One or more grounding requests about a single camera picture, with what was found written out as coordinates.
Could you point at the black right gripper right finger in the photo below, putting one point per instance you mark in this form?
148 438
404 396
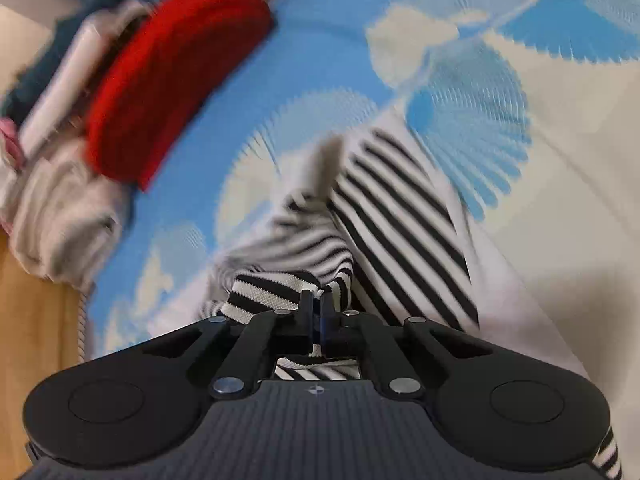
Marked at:
498 406

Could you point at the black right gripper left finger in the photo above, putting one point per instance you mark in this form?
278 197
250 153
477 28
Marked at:
138 403

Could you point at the black white striped shirt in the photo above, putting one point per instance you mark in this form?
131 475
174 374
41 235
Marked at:
371 223

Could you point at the wooden headboard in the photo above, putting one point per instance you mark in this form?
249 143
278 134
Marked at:
39 336

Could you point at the cream folded towel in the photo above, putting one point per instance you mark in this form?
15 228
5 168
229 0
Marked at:
63 219

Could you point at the blue white patterned bedsheet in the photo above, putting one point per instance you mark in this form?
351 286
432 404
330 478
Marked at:
529 109

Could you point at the red folded sweater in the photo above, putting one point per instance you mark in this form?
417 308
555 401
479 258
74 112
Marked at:
184 51

